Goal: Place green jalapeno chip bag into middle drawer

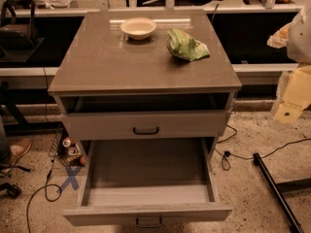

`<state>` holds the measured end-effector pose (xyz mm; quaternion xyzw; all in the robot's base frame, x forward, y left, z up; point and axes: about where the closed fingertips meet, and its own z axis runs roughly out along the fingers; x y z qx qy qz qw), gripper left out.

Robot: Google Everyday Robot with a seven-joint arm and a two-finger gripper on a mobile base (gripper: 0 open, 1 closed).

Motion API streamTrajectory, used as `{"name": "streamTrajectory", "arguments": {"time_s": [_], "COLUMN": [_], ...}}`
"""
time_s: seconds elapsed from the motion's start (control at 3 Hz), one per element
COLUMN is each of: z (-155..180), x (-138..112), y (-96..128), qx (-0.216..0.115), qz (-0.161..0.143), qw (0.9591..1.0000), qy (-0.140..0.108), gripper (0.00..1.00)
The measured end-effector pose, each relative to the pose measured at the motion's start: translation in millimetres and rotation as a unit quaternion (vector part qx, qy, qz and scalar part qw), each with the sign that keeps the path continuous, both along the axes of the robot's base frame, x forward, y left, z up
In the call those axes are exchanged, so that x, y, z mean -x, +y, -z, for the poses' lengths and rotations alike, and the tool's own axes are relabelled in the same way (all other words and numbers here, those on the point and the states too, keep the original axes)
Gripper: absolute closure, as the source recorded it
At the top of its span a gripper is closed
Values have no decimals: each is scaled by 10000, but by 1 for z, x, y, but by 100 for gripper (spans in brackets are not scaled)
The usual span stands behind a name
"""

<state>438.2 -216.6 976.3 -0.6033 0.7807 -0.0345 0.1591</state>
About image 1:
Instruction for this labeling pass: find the black cable left floor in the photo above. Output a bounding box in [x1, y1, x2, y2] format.
[25, 160, 63, 233]

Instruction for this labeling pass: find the green jalapeno chip bag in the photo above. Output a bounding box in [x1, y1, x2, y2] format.
[166, 28, 210, 61]

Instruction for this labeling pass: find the wire basket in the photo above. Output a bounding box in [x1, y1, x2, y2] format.
[49, 127, 83, 166]

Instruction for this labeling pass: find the black middle drawer handle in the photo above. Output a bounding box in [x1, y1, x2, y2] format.
[135, 217, 162, 229]

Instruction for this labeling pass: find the brown soda can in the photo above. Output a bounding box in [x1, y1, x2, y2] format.
[80, 156, 86, 166]

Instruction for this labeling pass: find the black top drawer handle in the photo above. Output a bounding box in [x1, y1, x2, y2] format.
[132, 127, 159, 135]

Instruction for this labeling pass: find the open grey middle drawer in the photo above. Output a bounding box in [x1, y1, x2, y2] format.
[64, 138, 231, 226]

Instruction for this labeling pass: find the brown shoe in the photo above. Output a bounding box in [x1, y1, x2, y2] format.
[0, 138, 32, 177]

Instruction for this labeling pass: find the black floor clamp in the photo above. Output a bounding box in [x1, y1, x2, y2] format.
[0, 183, 21, 198]

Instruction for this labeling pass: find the black metal stand leg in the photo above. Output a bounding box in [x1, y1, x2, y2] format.
[253, 153, 311, 233]

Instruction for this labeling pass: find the grey drawer cabinet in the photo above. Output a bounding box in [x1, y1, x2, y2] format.
[49, 11, 241, 151]

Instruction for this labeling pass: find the white paper bowl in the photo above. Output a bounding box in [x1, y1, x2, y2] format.
[121, 17, 156, 41]

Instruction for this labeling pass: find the blue tape cross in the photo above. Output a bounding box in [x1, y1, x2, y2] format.
[57, 166, 82, 193]

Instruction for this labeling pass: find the black chair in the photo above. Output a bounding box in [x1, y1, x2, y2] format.
[0, 0, 43, 63]

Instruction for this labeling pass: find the black drawer handle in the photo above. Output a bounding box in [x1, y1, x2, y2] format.
[135, 217, 162, 229]
[132, 127, 159, 135]

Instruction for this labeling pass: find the soda can silver top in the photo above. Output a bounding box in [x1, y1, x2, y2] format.
[62, 137, 73, 148]

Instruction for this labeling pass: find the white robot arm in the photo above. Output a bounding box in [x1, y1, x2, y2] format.
[267, 11, 311, 124]

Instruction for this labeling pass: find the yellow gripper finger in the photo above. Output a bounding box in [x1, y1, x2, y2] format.
[271, 65, 311, 124]
[267, 23, 290, 49]

